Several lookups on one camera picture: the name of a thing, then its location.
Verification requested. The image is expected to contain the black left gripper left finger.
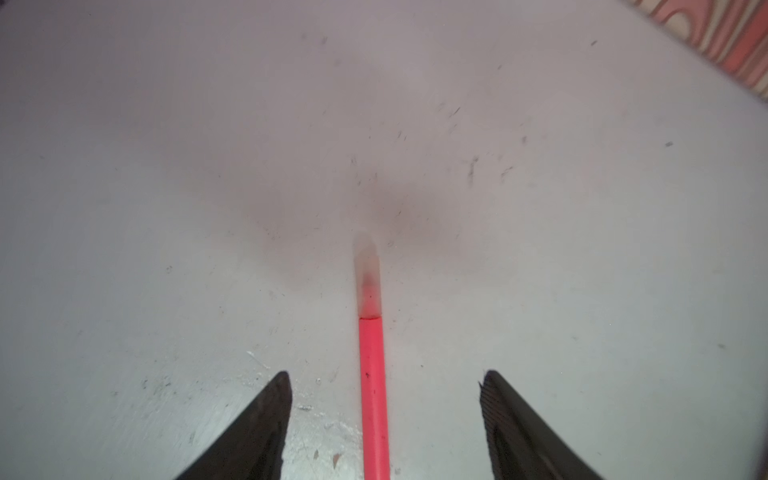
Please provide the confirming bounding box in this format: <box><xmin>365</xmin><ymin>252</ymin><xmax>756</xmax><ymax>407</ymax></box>
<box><xmin>179</xmin><ymin>371</ymin><xmax>293</xmax><ymax>480</ymax></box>

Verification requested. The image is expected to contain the translucent pen cap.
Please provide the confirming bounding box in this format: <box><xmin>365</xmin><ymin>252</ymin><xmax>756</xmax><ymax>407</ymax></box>
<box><xmin>353</xmin><ymin>234</ymin><xmax>382</xmax><ymax>319</ymax></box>

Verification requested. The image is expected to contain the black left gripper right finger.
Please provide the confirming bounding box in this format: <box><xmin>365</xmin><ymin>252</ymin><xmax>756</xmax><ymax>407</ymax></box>
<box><xmin>479</xmin><ymin>370</ymin><xmax>601</xmax><ymax>480</ymax></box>

